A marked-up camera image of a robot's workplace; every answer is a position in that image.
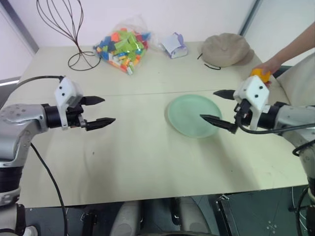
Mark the person's bare forearm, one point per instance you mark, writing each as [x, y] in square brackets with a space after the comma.
[295, 44]

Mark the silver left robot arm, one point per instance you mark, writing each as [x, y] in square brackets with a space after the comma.
[22, 123]

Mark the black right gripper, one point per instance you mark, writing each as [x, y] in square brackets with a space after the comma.
[246, 113]

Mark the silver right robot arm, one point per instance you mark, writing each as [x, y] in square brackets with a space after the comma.
[290, 115]

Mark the clear bag of colourful blocks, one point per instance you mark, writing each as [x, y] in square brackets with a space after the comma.
[123, 49]

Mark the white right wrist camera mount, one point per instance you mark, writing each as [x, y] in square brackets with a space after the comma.
[254, 91]

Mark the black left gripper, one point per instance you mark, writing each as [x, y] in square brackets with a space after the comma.
[75, 115]

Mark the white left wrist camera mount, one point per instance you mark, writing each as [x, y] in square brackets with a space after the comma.
[65, 88]

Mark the person's bare hand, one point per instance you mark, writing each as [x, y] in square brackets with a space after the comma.
[272, 66]

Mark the beige flat cap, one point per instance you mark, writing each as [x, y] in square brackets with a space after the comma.
[226, 49]

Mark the pale green round plate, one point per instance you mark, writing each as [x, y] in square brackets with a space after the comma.
[189, 113]

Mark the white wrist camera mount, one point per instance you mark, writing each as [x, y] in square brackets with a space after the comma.
[254, 91]
[65, 88]

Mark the white purple tissue pack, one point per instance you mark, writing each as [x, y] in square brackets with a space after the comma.
[173, 46]

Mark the grey rounded robot leg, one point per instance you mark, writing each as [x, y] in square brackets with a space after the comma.
[194, 216]
[128, 218]

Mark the black metal frame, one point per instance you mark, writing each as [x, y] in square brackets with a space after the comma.
[225, 216]

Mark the orange fruit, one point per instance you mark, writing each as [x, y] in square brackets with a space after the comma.
[262, 74]

